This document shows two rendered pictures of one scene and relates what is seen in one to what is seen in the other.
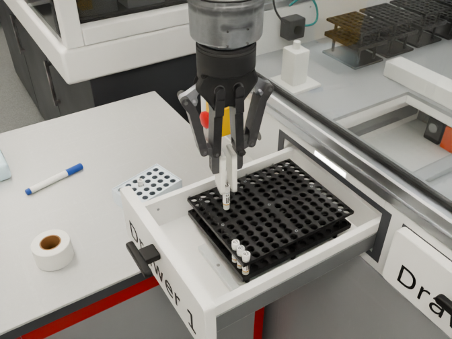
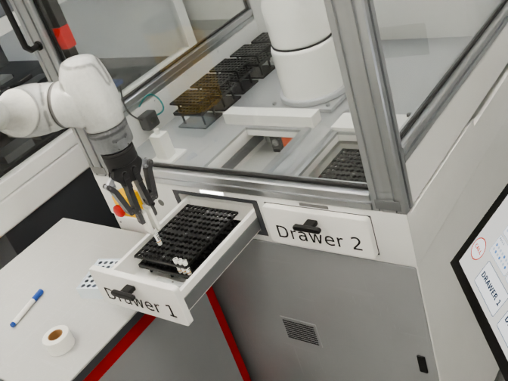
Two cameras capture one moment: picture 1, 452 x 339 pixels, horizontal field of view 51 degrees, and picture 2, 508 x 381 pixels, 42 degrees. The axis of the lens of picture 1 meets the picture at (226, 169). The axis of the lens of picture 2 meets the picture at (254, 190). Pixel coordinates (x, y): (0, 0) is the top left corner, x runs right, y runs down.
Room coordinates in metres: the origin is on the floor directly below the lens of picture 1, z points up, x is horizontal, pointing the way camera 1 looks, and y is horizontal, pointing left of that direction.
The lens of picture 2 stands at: (-0.82, 0.09, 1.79)
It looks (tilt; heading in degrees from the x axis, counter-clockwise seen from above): 30 degrees down; 346
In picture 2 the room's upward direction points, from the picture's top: 19 degrees counter-clockwise
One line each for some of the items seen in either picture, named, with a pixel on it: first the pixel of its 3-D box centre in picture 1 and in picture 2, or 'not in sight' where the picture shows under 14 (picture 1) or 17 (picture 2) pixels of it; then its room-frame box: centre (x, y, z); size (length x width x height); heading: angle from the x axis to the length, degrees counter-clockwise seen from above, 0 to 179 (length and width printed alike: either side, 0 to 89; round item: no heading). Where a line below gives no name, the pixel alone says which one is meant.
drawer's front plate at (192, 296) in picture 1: (163, 262); (138, 294); (0.50, 0.10, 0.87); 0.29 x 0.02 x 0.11; 32
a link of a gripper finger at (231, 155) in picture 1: (231, 168); (151, 217); (0.56, -0.01, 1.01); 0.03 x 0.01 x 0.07; 18
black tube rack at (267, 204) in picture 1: (268, 218); (190, 243); (0.60, -0.07, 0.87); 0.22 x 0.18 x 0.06; 122
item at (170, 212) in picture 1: (272, 218); (193, 242); (0.61, -0.08, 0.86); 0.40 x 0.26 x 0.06; 122
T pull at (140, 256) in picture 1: (146, 255); (126, 291); (0.48, 0.12, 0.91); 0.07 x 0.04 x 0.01; 32
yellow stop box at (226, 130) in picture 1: (220, 115); (128, 203); (0.94, 0.01, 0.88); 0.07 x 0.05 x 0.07; 32
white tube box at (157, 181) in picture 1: (147, 190); (102, 278); (0.78, 0.17, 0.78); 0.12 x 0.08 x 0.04; 137
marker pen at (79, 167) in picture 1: (54, 178); (26, 307); (0.84, 0.39, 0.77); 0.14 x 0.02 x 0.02; 135
